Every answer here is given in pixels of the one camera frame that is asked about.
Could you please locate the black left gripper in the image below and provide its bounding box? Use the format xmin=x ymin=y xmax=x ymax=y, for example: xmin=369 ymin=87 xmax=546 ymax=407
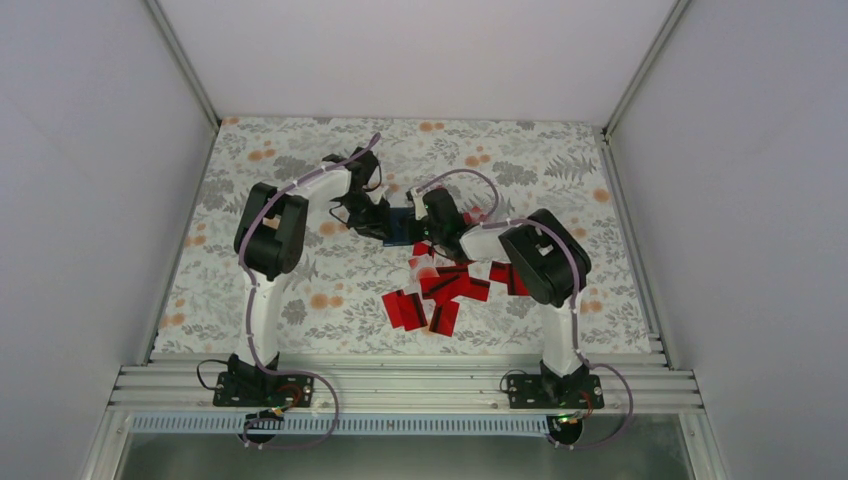
xmin=339 ymin=192 xmax=393 ymax=241

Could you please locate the navy blue card holder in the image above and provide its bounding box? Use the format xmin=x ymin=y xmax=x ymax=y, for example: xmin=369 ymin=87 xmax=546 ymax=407
xmin=383 ymin=207 xmax=415 ymax=247

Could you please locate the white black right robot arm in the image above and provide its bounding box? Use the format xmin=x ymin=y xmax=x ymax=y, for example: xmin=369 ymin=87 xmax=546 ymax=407
xmin=406 ymin=188 xmax=591 ymax=407

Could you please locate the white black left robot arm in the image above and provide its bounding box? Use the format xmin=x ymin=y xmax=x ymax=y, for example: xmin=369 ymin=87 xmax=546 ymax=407
xmin=228 ymin=147 xmax=391 ymax=405

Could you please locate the red card pile centre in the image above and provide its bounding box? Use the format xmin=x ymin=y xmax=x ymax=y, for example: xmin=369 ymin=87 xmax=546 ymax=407
xmin=419 ymin=266 xmax=490 ymax=305

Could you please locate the red card far right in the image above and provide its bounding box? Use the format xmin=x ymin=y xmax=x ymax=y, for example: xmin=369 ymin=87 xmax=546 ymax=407
xmin=489 ymin=261 xmax=529 ymax=297

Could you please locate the red card front left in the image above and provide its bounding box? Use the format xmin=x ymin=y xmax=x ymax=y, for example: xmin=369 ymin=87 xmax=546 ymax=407
xmin=382 ymin=290 xmax=405 ymax=329

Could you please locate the red card front bottom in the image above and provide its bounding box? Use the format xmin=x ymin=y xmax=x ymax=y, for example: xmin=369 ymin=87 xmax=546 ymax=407
xmin=429 ymin=301 xmax=460 ymax=337

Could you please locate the red card front middle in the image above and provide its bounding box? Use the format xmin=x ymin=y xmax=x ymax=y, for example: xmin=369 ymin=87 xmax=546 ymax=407
xmin=398 ymin=294 xmax=428 ymax=331

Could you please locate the floral patterned table cloth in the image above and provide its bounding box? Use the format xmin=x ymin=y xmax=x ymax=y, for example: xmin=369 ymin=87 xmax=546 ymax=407
xmin=155 ymin=116 xmax=650 ymax=354

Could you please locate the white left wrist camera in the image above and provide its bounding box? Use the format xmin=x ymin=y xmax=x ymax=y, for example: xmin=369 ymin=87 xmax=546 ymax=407
xmin=366 ymin=185 xmax=391 ymax=205

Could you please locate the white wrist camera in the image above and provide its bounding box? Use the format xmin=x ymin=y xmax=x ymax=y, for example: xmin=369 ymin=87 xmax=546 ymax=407
xmin=366 ymin=185 xmax=391 ymax=205
xmin=407 ymin=187 xmax=428 ymax=220

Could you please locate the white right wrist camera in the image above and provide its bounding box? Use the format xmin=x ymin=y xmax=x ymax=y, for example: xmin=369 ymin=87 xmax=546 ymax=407
xmin=407 ymin=187 xmax=428 ymax=220

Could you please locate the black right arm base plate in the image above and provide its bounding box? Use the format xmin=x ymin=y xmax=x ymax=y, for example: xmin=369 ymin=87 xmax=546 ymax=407
xmin=501 ymin=373 xmax=605 ymax=410

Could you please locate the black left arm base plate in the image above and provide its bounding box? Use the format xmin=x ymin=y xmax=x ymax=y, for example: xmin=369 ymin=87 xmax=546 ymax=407
xmin=212 ymin=354 xmax=315 ymax=409

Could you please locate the aluminium front rail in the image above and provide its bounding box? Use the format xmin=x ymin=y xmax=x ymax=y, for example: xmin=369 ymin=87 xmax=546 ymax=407
xmin=108 ymin=354 xmax=704 ymax=414

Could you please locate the aluminium left corner post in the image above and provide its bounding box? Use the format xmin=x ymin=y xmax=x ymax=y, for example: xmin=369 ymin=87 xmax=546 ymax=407
xmin=142 ymin=0 xmax=221 ymax=132

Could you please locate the aluminium corner post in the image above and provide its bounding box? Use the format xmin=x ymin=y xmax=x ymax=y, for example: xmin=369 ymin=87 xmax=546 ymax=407
xmin=602 ymin=0 xmax=692 ymax=142
xmin=142 ymin=0 xmax=221 ymax=132

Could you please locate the grey slotted cable duct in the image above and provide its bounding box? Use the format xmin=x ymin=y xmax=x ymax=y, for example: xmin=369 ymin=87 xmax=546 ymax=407
xmin=129 ymin=412 xmax=548 ymax=437

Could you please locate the aluminium right corner post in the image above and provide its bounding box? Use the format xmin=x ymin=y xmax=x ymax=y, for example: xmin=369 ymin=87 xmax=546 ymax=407
xmin=602 ymin=0 xmax=692 ymax=142

